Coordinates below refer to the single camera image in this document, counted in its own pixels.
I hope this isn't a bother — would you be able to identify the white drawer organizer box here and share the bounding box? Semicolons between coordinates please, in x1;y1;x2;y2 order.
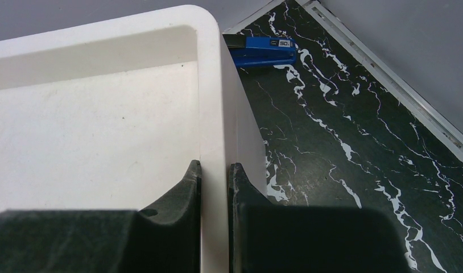
0;5;266;272

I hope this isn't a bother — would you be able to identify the aluminium rail frame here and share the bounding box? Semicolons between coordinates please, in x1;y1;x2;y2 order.
222;0;463;168

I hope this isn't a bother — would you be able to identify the blue stapler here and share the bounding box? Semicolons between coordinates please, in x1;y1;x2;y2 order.
223;34;297;68

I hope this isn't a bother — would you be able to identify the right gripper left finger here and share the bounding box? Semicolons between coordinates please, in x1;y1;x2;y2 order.
0;160;201;272

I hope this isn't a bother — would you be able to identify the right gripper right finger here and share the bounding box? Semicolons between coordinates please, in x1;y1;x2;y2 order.
228;163;410;272

